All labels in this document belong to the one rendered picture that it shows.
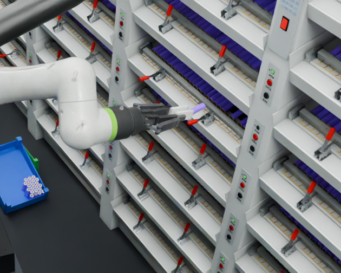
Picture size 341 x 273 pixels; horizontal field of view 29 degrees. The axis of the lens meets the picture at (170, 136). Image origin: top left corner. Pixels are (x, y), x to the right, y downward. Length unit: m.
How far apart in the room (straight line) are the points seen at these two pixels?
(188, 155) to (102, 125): 0.60
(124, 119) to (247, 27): 0.42
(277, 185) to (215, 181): 0.31
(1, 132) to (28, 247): 0.78
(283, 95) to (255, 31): 0.20
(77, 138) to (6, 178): 1.41
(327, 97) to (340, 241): 0.41
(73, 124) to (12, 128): 1.77
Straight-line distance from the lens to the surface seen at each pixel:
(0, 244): 2.34
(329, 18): 1.58
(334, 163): 1.73
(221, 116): 2.04
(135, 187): 2.62
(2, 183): 3.02
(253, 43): 1.78
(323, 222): 1.83
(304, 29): 1.66
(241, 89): 1.90
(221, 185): 2.13
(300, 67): 1.70
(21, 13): 0.52
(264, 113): 1.81
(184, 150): 2.23
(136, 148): 2.50
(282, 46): 1.69
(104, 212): 2.89
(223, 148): 2.01
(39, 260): 2.78
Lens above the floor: 2.12
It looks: 38 degrees down
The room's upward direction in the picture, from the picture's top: 9 degrees clockwise
